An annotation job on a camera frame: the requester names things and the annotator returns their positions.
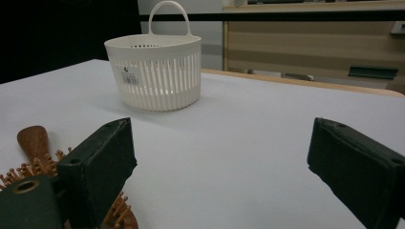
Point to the white wall socket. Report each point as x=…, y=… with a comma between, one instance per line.
x=398, y=28

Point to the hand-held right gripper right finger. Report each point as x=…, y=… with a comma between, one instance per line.
x=356, y=171

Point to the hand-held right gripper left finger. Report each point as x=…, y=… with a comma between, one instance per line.
x=98, y=171

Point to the dark green flat box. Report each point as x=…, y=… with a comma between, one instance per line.
x=372, y=72

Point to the light wooden desk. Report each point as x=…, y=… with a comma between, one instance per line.
x=302, y=41

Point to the wooden hairbrush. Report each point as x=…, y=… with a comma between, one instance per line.
x=33, y=140

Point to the white plastic basket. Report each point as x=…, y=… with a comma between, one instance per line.
x=159, y=51

